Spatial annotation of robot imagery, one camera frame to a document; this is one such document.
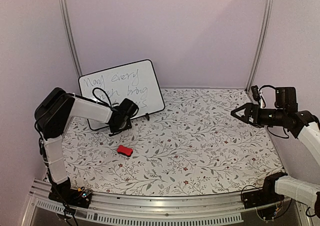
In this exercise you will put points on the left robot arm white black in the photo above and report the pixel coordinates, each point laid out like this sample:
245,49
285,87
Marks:
51,122

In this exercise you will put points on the aluminium frame post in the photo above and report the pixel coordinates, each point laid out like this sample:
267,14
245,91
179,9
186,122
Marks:
260,44
69,37

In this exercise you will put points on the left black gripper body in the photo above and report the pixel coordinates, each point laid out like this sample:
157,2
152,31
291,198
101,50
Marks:
125,126

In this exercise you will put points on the red whiteboard eraser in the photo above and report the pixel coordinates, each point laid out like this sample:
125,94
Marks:
125,151

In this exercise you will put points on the white whiteboard with black frame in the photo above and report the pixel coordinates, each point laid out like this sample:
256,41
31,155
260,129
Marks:
136,81

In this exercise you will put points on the floral patterned table mat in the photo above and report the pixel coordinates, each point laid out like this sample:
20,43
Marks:
193,147

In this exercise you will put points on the right aluminium frame post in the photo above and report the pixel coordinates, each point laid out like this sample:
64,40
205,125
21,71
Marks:
260,44

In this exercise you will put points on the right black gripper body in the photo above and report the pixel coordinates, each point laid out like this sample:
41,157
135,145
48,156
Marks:
258,121

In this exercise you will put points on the front aluminium rail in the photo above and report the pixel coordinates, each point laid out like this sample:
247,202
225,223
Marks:
130,210

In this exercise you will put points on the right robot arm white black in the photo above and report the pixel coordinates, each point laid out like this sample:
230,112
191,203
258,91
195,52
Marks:
295,133

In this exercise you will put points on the left aluminium frame post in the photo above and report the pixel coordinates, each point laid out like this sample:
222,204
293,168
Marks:
69,37

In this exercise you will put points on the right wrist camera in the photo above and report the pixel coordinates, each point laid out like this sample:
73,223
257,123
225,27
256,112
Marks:
257,96

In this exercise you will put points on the black whiteboard stand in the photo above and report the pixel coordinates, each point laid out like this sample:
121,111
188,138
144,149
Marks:
147,116

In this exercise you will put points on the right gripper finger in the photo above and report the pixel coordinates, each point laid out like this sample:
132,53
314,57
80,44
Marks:
244,107
242,115

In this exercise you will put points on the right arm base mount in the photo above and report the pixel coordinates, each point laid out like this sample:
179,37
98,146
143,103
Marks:
253,197

